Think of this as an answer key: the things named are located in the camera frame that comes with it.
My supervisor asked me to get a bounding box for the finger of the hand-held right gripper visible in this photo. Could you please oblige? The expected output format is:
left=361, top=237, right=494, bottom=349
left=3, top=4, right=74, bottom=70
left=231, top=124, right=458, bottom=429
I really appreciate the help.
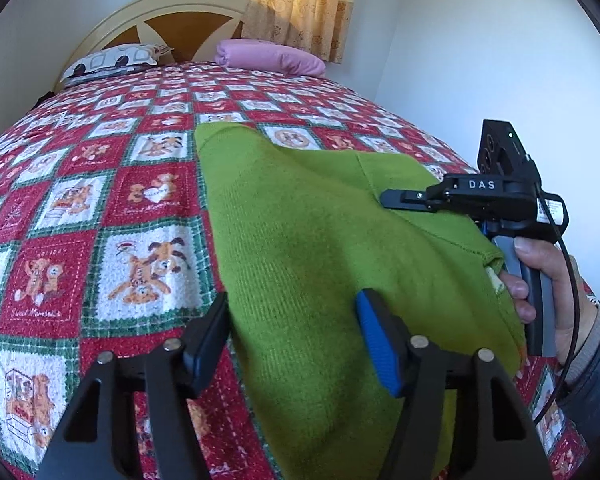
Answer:
left=380, top=187, right=443, bottom=212

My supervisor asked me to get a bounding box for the white patterned pillow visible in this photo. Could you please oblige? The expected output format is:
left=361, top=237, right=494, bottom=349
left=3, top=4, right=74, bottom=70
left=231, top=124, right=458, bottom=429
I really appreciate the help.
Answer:
left=60, top=42, right=173, bottom=86

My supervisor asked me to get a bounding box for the pink pillow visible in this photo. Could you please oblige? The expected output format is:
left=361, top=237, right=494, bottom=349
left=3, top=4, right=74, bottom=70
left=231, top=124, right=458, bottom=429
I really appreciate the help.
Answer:
left=215, top=38, right=327, bottom=79

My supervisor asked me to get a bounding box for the person's right forearm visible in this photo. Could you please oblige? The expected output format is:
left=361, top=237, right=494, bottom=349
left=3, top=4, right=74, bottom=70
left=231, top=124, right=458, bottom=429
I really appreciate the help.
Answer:
left=554, top=305, right=600, bottom=453

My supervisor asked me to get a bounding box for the green knit sweater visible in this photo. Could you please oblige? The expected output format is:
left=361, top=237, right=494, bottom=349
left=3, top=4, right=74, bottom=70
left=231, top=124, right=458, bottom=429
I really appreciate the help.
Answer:
left=194, top=122, right=528, bottom=480

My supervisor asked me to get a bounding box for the red checkered printed blanket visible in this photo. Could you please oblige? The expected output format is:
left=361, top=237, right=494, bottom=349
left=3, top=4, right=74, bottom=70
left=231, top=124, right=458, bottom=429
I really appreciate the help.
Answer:
left=0, top=60, right=600, bottom=480

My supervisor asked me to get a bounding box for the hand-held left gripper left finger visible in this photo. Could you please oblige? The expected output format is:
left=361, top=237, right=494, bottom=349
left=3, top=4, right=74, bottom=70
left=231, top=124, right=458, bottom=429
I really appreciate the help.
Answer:
left=35, top=290, right=231, bottom=480

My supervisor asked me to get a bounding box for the long yellow patterned curtain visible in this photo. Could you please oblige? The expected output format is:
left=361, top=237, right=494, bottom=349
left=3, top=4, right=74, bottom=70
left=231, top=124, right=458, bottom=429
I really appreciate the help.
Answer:
left=136, top=0, right=355, bottom=65

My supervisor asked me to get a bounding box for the cream and brown headboard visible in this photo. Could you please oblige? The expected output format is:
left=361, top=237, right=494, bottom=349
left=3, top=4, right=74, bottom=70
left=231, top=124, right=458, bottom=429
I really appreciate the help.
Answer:
left=52, top=0, right=253, bottom=94

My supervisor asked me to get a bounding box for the black cable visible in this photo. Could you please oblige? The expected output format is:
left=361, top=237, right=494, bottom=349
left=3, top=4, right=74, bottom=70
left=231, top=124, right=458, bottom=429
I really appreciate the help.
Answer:
left=530, top=157, right=581, bottom=423

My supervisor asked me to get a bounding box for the person's right hand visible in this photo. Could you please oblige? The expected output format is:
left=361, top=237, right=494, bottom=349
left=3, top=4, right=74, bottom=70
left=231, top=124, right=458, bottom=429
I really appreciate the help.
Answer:
left=500, top=236, right=600, bottom=391

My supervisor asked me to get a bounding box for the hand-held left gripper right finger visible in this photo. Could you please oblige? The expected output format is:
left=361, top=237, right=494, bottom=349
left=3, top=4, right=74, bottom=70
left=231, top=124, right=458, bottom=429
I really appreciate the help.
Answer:
left=355, top=287, right=553, bottom=480

